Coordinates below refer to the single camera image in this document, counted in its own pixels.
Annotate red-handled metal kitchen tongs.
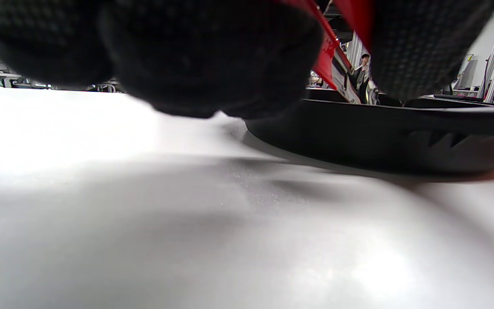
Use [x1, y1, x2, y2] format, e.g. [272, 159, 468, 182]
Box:
[279, 0, 380, 105]

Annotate black cast iron skillet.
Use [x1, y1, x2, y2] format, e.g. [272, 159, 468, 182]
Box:
[245, 88, 494, 176]

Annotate person's left hand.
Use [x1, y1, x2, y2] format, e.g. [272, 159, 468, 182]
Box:
[0, 0, 494, 120]

